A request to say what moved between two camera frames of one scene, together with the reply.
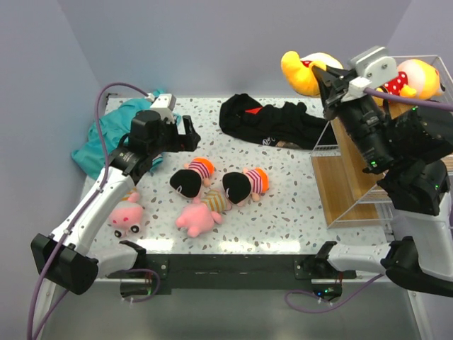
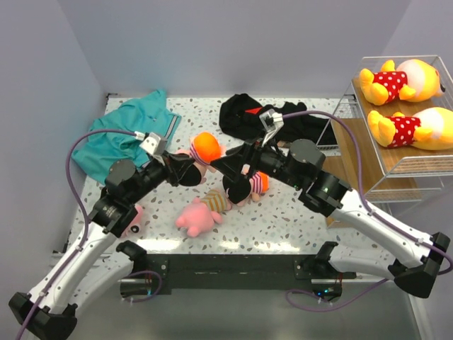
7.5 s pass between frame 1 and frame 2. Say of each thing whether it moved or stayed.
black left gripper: moved
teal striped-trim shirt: stayed
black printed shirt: stayed
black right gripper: moved
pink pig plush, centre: stayed
